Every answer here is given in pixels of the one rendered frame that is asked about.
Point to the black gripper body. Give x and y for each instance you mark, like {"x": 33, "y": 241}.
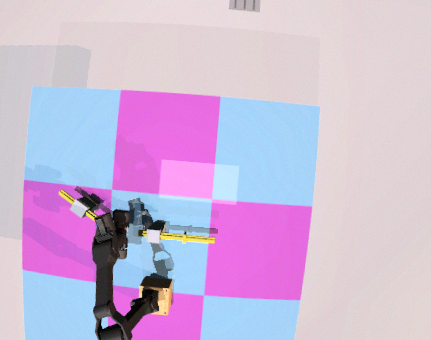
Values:
{"x": 120, "y": 217}

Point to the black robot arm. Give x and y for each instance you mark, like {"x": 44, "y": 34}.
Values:
{"x": 105, "y": 251}

